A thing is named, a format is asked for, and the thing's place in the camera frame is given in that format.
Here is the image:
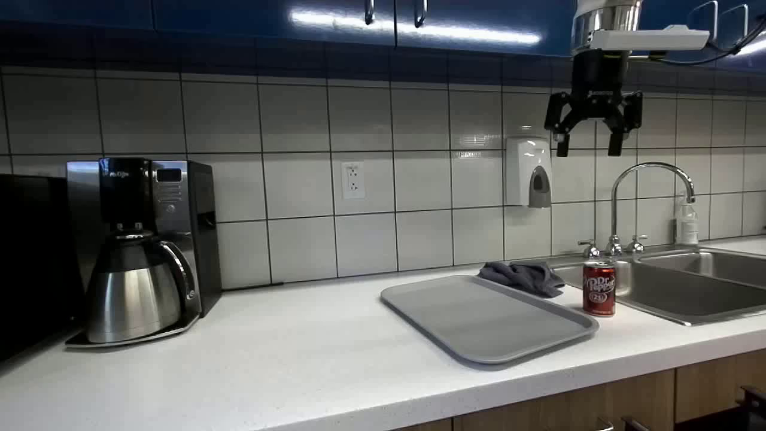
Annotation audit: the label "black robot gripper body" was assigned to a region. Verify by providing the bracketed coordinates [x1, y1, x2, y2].
[549, 51, 643, 128]

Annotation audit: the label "red soda can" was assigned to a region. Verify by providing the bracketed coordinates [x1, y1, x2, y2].
[583, 262, 618, 316]

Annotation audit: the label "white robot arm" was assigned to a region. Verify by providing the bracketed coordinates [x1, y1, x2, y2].
[543, 0, 766, 159]

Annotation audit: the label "clear soap bottle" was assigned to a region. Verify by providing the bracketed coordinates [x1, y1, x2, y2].
[676, 199, 700, 247]

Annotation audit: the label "chrome sink faucet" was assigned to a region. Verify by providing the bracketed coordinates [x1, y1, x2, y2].
[578, 160, 700, 262]

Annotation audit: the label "grey folded cloth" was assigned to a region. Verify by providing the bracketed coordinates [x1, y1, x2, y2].
[480, 262, 565, 296]

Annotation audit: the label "stainless steel sink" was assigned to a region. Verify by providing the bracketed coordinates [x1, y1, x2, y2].
[552, 247, 766, 329]

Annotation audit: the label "wooden lower cabinets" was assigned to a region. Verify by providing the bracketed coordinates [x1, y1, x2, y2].
[401, 350, 766, 431]

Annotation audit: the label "black steel coffee maker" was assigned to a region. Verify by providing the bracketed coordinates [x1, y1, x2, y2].
[66, 159, 224, 350]

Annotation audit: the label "blue upper cabinets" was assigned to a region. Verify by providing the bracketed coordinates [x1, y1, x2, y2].
[0, 0, 765, 59]

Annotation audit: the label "black microwave oven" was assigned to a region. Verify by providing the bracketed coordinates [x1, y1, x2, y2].
[0, 174, 84, 362]

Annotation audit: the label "white wall soap dispenser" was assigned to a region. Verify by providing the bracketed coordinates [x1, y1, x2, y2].
[505, 138, 553, 209]

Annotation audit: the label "white wall power outlet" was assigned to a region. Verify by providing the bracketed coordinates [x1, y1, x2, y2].
[342, 162, 364, 199]

